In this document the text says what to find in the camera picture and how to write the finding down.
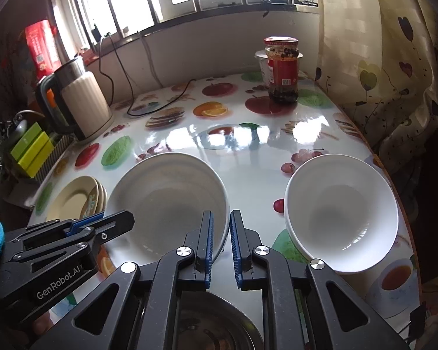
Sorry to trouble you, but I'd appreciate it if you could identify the metal wire basket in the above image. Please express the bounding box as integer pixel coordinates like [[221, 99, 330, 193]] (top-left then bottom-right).
[[34, 135, 76, 185]]

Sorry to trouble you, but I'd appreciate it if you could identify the white plastic cup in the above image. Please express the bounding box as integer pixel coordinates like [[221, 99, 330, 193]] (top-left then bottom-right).
[[254, 49, 303, 83]]

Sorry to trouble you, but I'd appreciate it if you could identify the large white blue-striped bowl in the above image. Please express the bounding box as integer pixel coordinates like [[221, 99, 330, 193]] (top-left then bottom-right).
[[104, 152, 230, 265]]

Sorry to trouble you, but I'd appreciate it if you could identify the white cable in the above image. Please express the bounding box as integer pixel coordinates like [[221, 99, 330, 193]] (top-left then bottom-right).
[[138, 28, 166, 89]]

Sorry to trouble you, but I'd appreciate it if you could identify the glass jar with red label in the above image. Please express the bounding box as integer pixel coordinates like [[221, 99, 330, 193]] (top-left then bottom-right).
[[264, 36, 300, 103]]

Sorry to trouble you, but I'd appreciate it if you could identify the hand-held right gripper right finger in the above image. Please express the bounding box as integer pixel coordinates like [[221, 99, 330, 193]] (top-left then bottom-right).
[[230, 209, 411, 350]]

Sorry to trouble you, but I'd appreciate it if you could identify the red patterned bag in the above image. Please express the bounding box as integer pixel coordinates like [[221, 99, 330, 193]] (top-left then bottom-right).
[[24, 20, 61, 81]]

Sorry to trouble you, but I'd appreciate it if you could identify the black power cable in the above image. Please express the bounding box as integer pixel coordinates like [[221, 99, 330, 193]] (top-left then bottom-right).
[[95, 33, 198, 117]]

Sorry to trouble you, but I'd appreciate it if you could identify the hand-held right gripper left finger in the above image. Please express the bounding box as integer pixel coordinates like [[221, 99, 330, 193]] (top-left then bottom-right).
[[29, 210, 215, 350]]

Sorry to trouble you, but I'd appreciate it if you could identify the cream heart-print curtain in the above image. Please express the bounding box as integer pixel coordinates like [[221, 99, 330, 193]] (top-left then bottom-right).
[[316, 0, 438, 161]]

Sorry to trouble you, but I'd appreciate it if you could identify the small white blue-striped bowl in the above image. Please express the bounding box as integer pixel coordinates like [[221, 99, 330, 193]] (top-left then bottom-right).
[[284, 154, 399, 274]]

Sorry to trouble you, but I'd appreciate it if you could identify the white ribbed electric kettle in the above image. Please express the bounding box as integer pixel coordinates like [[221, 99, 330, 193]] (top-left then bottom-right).
[[35, 56, 114, 142]]

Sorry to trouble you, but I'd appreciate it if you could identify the stainless steel bowl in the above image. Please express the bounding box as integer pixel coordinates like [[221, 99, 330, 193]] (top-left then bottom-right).
[[175, 291, 266, 350]]

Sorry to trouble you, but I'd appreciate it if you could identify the black binder clip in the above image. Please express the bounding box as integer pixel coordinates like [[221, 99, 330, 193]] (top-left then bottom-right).
[[410, 301, 430, 340]]

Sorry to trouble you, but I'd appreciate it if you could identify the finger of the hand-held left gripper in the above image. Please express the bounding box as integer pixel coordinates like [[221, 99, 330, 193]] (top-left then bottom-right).
[[20, 215, 105, 236], [64, 209, 135, 259]]

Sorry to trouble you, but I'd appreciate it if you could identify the food-print tablecloth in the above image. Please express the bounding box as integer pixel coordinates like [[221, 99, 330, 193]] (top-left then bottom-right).
[[27, 71, 424, 350]]

